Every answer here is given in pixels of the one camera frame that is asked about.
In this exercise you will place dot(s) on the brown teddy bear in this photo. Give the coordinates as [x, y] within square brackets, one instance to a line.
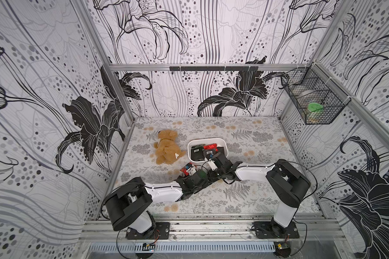
[167, 151]

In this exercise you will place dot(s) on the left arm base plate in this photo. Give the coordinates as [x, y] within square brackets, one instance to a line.
[159, 231]

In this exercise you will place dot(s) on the white plastic storage box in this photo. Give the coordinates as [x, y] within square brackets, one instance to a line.
[219, 141]

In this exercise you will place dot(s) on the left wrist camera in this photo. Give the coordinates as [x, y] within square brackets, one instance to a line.
[191, 169]

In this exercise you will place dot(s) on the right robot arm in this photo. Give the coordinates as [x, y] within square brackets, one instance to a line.
[286, 181]

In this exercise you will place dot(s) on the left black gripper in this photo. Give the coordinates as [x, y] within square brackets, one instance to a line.
[206, 183]

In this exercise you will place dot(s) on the green lid cup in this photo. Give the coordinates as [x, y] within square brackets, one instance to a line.
[314, 112]

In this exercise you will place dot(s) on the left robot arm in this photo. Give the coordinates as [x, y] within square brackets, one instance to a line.
[127, 206]

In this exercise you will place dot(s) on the black tea bag pile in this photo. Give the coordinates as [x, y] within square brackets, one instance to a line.
[196, 153]

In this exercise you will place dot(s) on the black wire basket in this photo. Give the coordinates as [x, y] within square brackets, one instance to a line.
[304, 86]

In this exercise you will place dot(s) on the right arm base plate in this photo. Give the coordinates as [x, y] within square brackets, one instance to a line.
[270, 229]

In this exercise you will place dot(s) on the red foil tea bag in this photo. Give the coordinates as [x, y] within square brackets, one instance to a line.
[211, 148]
[183, 170]

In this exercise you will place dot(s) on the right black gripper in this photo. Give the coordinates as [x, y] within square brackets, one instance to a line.
[216, 158]

